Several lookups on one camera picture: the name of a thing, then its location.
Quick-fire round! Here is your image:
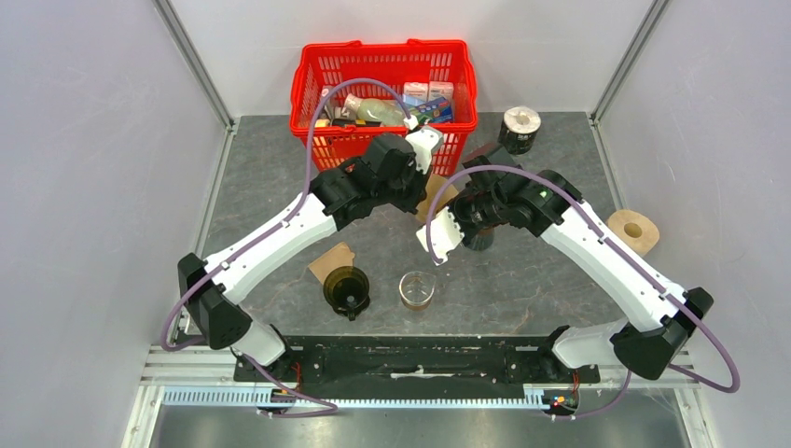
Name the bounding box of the brown paper coffee filter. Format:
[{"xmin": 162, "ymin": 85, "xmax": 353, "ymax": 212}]
[{"xmin": 415, "ymin": 174, "xmax": 458, "ymax": 224}]

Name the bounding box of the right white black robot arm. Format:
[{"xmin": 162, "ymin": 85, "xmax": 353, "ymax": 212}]
[{"xmin": 419, "ymin": 144, "xmax": 714, "ymax": 382}]

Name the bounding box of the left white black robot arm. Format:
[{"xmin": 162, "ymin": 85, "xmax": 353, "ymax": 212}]
[{"xmin": 177, "ymin": 127, "xmax": 444, "ymax": 382}]

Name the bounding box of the dark dripper on table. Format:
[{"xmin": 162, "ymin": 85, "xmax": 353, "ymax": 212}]
[{"xmin": 323, "ymin": 266, "xmax": 370, "ymax": 321}]

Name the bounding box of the black wrapped paper roll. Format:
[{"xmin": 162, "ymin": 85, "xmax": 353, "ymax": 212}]
[{"xmin": 497, "ymin": 105, "xmax": 541, "ymax": 155}]

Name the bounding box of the clear plastic bottle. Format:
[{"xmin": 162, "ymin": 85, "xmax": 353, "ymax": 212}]
[{"xmin": 344, "ymin": 94, "xmax": 406, "ymax": 127}]

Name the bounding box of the blue green box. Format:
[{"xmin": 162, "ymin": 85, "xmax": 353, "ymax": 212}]
[{"xmin": 401, "ymin": 94, "xmax": 453, "ymax": 124}]

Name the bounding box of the white pink carton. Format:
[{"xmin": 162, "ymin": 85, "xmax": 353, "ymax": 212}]
[
  {"xmin": 427, "ymin": 81, "xmax": 454, "ymax": 102},
  {"xmin": 402, "ymin": 82, "xmax": 429, "ymax": 104}
]

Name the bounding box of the small clear glass beaker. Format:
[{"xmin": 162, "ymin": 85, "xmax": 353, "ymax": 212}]
[{"xmin": 398, "ymin": 271, "xmax": 437, "ymax": 311}]

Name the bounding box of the small grey pouch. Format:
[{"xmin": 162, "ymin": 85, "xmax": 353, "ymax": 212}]
[{"xmin": 320, "ymin": 85, "xmax": 335, "ymax": 121}]

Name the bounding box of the red plastic shopping basket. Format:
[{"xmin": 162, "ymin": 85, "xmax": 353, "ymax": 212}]
[{"xmin": 289, "ymin": 39, "xmax": 478, "ymax": 177}]

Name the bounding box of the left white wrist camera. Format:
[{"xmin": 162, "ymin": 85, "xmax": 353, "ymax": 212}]
[{"xmin": 404, "ymin": 116, "xmax": 444, "ymax": 175}]

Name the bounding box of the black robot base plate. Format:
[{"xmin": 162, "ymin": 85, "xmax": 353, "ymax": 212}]
[{"xmin": 268, "ymin": 335, "xmax": 601, "ymax": 399}]

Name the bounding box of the slotted white cable duct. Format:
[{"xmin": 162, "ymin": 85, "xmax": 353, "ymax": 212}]
[{"xmin": 161, "ymin": 385, "xmax": 549, "ymax": 411}]

